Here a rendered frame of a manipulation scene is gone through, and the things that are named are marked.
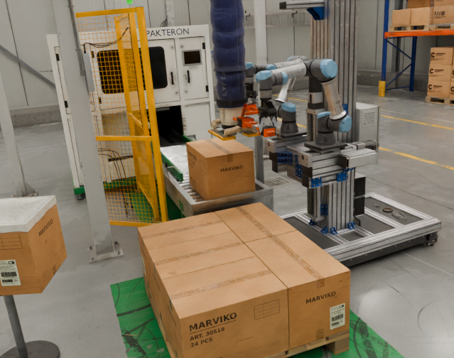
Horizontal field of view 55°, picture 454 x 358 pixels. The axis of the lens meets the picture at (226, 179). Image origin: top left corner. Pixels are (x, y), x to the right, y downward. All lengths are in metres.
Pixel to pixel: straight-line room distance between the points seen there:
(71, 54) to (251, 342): 2.54
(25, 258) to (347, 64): 2.51
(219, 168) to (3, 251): 1.69
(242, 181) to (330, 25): 1.34
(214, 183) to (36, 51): 8.93
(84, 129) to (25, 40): 8.16
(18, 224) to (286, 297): 1.43
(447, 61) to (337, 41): 7.82
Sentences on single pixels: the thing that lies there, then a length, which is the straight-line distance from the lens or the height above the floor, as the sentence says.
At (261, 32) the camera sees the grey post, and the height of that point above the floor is 1.83.
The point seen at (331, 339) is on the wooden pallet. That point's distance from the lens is 2.79.
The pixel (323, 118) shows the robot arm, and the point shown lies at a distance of 3.20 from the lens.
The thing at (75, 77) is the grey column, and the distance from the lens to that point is 3.79.
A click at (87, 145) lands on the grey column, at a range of 3.87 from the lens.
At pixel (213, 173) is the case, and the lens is 3.44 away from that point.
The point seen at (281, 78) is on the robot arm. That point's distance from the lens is 2.70.
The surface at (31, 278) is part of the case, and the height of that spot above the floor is 0.71.
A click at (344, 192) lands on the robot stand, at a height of 0.56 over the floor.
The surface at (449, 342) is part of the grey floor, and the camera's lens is 3.12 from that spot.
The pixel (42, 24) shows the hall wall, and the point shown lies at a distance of 11.91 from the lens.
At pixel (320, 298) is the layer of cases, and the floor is 0.42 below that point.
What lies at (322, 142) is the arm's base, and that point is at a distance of 3.22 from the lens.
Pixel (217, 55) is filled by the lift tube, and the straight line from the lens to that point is 3.11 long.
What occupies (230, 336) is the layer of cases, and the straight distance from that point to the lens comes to 2.43.
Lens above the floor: 1.85
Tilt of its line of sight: 18 degrees down
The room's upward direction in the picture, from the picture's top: 4 degrees counter-clockwise
